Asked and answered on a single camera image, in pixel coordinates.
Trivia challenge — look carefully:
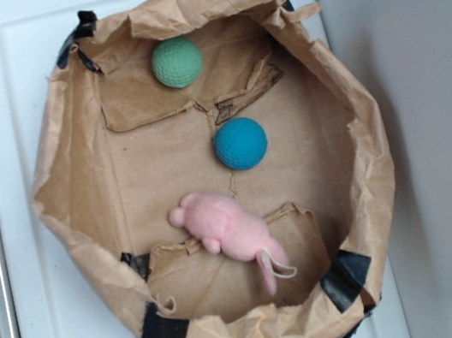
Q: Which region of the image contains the pink plush toy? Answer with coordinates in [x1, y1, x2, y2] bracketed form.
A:
[168, 192, 298, 296]

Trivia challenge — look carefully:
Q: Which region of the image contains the blue dimpled ball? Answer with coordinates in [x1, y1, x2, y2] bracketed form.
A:
[213, 117, 268, 170]

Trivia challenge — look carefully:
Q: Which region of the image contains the brown paper bag tray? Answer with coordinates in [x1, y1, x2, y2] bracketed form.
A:
[33, 0, 396, 338]

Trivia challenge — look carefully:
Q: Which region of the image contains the green dimpled ball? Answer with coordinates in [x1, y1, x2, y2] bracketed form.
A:
[152, 36, 203, 89]

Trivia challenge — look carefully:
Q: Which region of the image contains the white plastic board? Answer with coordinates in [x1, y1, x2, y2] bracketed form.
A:
[0, 0, 413, 338]

